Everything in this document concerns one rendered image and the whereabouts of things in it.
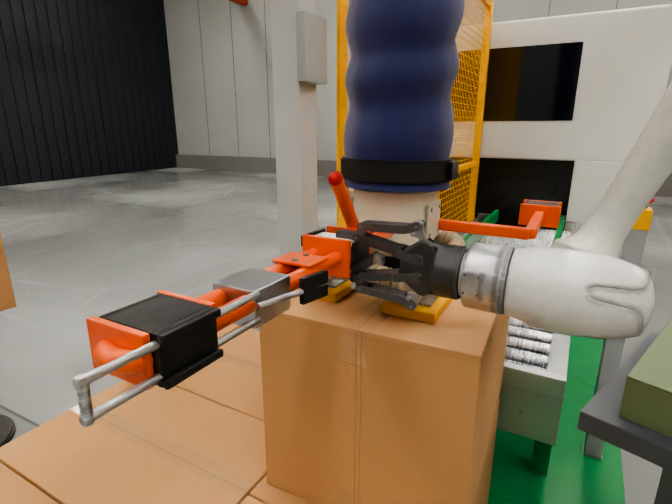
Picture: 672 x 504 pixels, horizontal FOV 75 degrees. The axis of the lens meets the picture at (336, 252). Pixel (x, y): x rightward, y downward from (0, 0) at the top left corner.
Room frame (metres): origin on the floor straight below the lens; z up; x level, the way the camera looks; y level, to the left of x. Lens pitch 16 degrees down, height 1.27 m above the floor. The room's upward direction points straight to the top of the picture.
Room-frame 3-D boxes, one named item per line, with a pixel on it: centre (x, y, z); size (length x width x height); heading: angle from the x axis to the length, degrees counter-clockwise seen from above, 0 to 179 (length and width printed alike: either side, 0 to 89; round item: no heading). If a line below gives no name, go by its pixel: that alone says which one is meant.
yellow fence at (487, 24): (2.97, -0.82, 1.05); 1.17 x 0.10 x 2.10; 151
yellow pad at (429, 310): (0.85, -0.20, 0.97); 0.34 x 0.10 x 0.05; 152
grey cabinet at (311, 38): (2.31, 0.11, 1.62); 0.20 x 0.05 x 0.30; 151
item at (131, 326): (0.37, 0.17, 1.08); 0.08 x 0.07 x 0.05; 152
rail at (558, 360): (2.08, -1.18, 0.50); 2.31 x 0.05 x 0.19; 151
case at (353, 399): (0.93, -0.17, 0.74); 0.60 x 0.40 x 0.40; 154
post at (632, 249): (1.48, -1.04, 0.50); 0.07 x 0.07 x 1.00; 61
